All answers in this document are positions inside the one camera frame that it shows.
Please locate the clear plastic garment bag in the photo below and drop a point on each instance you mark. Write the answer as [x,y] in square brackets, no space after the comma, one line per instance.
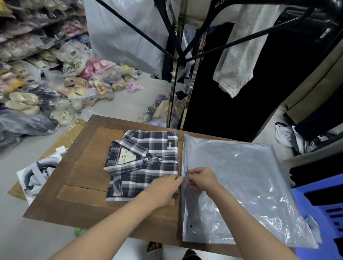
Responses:
[241,187]

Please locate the person's left forearm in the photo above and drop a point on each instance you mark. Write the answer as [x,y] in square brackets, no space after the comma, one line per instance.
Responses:
[107,230]

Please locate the folded navy plaid shirt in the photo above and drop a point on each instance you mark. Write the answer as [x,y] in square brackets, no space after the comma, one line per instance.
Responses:
[144,166]

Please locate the white appliance box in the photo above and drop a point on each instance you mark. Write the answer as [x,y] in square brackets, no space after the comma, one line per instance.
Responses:
[37,172]

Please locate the person's right hand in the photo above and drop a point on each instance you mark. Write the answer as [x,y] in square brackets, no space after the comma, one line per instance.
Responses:
[202,179]

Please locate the large white plastic sheet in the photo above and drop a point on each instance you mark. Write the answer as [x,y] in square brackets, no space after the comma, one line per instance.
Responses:
[128,34]

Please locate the person's left thumb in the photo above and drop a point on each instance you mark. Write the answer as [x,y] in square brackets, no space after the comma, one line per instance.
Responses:
[177,180]

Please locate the black clothes hanger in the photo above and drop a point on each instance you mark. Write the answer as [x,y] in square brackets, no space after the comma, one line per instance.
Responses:
[214,13]

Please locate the person's right thumb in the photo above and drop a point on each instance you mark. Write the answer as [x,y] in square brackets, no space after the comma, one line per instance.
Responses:
[195,171]

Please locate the flat brown cardboard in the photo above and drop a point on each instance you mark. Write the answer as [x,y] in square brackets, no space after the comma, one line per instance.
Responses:
[53,150]

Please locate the white printed plastic bag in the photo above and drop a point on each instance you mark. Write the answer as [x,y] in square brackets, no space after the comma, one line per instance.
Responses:
[285,135]

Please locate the bagged goods under rack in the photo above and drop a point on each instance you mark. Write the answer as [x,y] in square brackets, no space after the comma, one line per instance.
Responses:
[160,112]

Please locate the brown wooden table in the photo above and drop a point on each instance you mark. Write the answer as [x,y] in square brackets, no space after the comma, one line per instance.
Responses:
[80,187]

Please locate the person's right forearm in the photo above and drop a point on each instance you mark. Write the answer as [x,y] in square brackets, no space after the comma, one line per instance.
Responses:
[248,227]

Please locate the person's right shoe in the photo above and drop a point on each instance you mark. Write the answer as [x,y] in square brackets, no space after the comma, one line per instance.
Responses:
[191,255]

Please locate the hanging beige garment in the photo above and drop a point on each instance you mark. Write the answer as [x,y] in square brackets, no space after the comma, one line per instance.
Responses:
[316,88]

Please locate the blue plastic stool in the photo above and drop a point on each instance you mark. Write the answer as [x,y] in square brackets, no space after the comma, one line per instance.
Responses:
[319,214]

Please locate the person's left hand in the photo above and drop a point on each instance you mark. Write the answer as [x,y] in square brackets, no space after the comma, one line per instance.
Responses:
[160,190]

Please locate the metal clothes rack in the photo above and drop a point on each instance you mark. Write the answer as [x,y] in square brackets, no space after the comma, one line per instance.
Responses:
[185,53]

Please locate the pile of bagged slippers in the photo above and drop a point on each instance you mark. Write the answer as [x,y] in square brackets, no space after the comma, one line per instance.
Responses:
[45,67]

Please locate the hanging black garment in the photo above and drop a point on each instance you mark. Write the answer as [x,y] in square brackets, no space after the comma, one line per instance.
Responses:
[241,101]

